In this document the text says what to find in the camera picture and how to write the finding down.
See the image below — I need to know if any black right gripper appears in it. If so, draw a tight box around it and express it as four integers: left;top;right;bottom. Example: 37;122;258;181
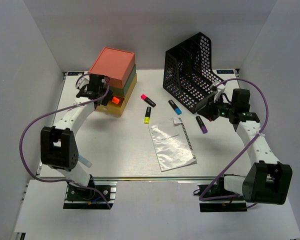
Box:
198;94;236;122

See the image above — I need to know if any orange cap black highlighter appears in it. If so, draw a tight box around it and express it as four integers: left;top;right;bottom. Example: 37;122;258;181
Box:
111;96;120;105

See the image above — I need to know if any yellow bottom drawer box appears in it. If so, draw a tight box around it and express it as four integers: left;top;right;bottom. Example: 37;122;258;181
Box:
96;75;137;117

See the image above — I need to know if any green drawer box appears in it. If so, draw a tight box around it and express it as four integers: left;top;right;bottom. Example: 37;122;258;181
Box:
109;64;136;97

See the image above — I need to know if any purple cap black highlighter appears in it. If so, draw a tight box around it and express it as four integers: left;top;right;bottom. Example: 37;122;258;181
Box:
195;115;208;134

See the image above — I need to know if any blue cap black highlighter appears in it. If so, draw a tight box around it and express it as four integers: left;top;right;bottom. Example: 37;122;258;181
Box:
168;99;182;115

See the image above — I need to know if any pink cap black highlighter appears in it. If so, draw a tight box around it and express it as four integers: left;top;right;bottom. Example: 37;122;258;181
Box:
140;94;156;108

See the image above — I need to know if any yellow cap black highlighter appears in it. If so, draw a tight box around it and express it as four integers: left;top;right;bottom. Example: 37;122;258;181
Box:
143;106;152;124

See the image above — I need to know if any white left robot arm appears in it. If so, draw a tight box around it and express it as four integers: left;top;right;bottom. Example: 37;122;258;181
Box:
40;73;113;200

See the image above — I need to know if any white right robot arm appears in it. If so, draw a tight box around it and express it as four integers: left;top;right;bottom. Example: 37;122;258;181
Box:
198;88;293;205

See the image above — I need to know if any pink top drawer box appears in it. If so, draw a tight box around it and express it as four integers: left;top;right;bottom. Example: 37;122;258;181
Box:
88;47;136;89

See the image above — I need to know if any black mesh file organizer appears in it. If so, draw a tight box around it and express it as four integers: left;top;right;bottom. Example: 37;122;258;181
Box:
163;32;223;114

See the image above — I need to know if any Canon safety instructions booklet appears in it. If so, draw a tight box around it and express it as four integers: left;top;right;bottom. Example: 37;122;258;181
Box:
148;117;197;172

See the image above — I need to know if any pastel blue highlighter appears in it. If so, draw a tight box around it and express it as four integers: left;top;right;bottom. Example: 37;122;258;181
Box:
78;155;92;168

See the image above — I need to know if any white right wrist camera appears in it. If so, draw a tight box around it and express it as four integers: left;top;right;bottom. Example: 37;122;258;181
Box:
209;81;226;103

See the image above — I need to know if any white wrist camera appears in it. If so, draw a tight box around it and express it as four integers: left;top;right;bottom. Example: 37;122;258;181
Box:
209;81;226;103
75;76;89;90

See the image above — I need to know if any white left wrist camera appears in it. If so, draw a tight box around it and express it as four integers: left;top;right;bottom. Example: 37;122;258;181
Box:
75;76;89;90

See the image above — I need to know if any aluminium front rail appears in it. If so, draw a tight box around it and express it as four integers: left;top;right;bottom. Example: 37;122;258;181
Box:
34;176;275;182

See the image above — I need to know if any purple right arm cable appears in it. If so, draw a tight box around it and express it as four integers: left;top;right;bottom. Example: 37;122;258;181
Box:
198;77;270;210

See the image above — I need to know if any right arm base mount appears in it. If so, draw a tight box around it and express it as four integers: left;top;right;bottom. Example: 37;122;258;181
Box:
199;184;248;213

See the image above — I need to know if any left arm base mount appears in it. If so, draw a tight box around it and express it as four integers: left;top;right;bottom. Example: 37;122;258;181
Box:
63;183;116;210

